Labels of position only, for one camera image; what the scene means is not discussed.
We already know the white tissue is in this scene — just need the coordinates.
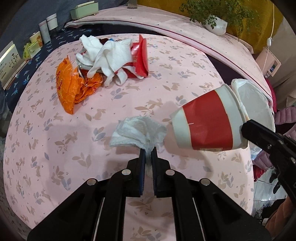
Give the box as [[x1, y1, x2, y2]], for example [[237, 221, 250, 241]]
[[109, 116, 167, 154]]

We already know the red white paper cup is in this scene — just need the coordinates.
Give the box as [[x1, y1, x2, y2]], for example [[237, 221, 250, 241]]
[[171, 84, 248, 151]]

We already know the orange snack wrapper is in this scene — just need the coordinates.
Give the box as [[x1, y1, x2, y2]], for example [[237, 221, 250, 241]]
[[56, 57, 103, 115]]

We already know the red snack bag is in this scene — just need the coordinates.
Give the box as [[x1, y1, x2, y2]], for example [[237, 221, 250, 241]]
[[115, 35, 149, 79]]

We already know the white cloth towel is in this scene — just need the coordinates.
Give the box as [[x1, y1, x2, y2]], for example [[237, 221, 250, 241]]
[[76, 35, 133, 87]]

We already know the white lined trash bin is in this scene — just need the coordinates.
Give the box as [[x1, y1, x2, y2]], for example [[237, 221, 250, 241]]
[[220, 79, 275, 160]]

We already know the pink puffer jacket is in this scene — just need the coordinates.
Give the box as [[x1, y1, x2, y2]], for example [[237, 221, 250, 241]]
[[251, 106, 295, 170]]

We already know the red cloth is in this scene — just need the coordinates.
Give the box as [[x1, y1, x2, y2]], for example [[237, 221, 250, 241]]
[[265, 78, 278, 113]]

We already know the pink water dispenser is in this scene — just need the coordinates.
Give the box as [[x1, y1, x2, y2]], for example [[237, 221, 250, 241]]
[[255, 47, 281, 78]]

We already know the pink bunny tablecloth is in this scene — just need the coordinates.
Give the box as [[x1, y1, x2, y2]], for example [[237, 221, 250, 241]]
[[3, 35, 254, 235]]

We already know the potted green plant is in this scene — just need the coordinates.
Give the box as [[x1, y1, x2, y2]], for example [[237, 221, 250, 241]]
[[179, 0, 259, 35]]

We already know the navy floral cloth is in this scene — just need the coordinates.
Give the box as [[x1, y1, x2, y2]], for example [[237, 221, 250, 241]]
[[4, 27, 93, 114]]

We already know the pink padded mat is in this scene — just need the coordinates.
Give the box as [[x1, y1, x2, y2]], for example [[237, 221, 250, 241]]
[[65, 6, 272, 101]]

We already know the small green box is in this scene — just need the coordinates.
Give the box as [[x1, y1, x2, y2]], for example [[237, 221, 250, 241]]
[[23, 42, 41, 60]]

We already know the tall white bottle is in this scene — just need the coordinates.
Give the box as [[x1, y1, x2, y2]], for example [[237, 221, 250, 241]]
[[39, 20, 51, 44]]

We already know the mint green tissue box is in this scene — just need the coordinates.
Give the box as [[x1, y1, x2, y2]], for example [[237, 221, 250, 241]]
[[70, 1, 99, 20]]

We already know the white round jar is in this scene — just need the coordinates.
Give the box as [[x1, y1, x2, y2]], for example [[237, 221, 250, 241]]
[[46, 13, 58, 31]]

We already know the white cable with switch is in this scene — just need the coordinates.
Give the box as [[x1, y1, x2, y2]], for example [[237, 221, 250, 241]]
[[262, 3, 276, 75]]

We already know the white picture frame card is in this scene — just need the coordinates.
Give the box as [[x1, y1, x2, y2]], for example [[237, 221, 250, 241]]
[[0, 41, 24, 89]]

